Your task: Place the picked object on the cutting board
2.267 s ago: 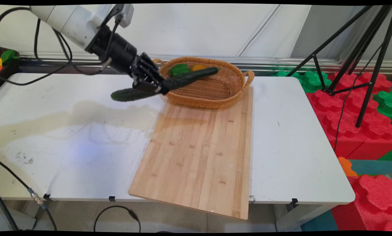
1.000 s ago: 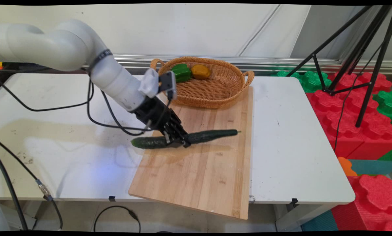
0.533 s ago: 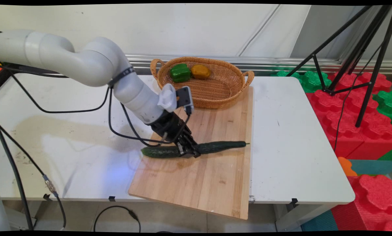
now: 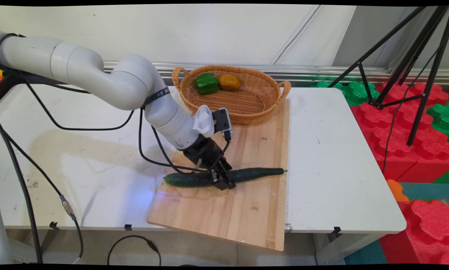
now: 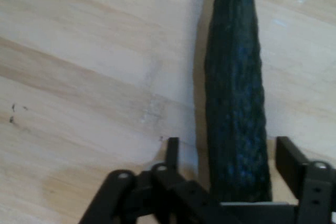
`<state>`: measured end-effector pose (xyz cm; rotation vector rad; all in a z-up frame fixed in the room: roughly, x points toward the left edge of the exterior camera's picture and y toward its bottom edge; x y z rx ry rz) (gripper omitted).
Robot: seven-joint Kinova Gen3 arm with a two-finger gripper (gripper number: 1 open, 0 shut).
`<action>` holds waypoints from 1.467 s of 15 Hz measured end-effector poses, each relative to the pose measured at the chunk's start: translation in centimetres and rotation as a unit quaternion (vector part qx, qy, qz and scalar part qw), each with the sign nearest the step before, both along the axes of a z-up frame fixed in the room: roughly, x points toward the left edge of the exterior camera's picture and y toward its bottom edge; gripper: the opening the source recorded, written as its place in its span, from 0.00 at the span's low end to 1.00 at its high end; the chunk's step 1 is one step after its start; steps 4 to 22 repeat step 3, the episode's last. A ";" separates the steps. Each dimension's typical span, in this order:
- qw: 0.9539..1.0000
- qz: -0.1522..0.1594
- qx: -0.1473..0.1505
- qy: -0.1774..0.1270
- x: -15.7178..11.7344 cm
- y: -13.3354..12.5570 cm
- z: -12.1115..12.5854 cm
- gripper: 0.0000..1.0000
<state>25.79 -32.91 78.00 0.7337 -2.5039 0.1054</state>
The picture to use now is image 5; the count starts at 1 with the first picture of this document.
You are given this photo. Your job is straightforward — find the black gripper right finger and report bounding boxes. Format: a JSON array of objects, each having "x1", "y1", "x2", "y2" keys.
[{"x1": 275, "y1": 136, "x2": 336, "y2": 224}]

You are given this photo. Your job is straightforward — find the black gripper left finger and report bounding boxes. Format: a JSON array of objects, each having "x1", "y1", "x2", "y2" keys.
[{"x1": 78, "y1": 136, "x2": 237, "y2": 224}]

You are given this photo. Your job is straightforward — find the dark green toy cucumber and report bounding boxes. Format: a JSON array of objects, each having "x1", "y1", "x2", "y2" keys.
[{"x1": 204, "y1": 0, "x2": 272, "y2": 205}]

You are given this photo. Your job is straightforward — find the bamboo cutting board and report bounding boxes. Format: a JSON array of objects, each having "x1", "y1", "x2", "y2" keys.
[{"x1": 0, "y1": 0, "x2": 336, "y2": 224}]

